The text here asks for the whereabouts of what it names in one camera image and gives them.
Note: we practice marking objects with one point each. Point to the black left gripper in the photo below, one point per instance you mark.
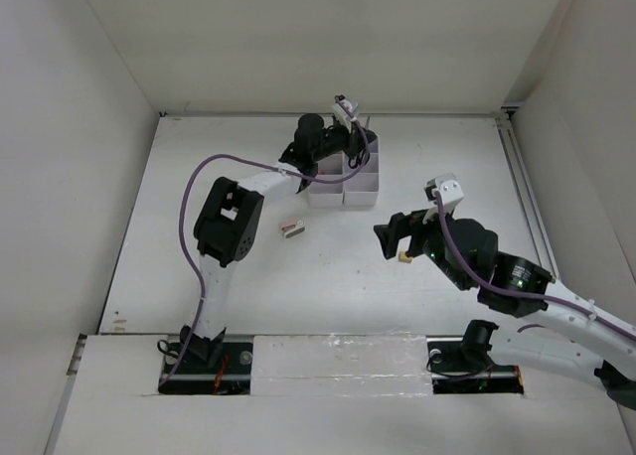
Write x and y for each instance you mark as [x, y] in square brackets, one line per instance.
[347, 135]

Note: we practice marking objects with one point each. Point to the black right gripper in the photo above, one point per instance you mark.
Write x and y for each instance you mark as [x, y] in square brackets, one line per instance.
[401, 226]

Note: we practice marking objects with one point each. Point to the black handled scissors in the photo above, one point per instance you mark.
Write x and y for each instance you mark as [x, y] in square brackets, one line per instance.
[361, 138]

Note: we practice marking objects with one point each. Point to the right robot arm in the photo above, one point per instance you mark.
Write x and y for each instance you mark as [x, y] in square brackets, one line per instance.
[565, 334]

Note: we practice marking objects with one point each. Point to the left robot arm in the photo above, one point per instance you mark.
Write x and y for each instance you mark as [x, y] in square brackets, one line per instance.
[226, 226]

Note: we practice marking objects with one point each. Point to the left white compartment organizer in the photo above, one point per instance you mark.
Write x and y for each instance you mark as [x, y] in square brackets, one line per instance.
[325, 187]

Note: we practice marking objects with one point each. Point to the white compartment organizer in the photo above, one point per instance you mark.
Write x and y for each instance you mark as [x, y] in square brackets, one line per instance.
[325, 187]
[362, 190]

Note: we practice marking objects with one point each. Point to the right white compartment organizer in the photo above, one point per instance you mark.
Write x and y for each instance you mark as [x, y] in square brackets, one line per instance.
[362, 190]

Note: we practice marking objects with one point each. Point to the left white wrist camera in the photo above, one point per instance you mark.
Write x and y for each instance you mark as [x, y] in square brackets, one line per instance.
[345, 110]

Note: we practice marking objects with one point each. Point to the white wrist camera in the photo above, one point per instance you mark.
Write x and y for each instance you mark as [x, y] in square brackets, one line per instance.
[445, 189]
[345, 110]

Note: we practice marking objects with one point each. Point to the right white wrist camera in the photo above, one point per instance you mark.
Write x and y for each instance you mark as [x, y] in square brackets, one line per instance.
[445, 189]

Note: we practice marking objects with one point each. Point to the aluminium frame rail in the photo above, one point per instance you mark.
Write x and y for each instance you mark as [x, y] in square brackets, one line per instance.
[543, 249]

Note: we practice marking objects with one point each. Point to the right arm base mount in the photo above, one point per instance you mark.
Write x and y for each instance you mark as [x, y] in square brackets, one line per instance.
[462, 365]

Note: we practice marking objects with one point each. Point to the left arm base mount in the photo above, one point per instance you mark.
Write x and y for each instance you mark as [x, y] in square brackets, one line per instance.
[229, 375]

